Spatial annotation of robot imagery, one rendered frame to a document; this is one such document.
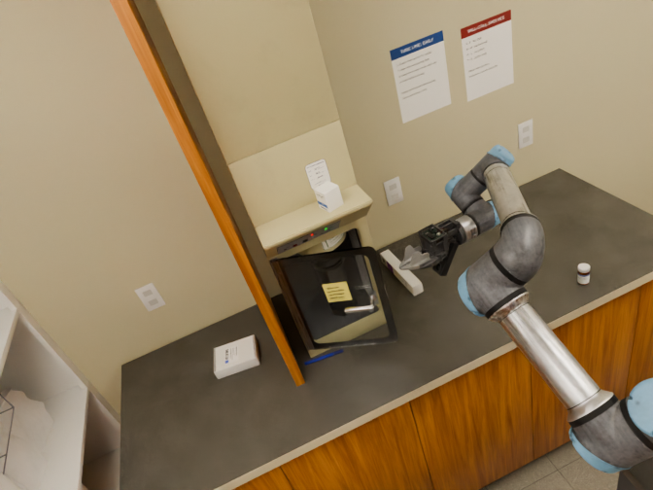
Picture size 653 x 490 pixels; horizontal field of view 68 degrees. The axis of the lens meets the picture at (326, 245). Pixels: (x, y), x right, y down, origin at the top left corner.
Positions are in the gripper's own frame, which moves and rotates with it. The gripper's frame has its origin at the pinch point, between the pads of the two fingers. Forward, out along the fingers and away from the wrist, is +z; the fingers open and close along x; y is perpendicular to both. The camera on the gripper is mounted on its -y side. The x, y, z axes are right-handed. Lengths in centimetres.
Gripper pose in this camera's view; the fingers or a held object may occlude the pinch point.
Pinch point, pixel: (403, 268)
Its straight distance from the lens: 144.2
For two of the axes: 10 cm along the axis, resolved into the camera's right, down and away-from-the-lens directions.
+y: -2.3, -7.6, -6.0
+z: -8.6, 4.5, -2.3
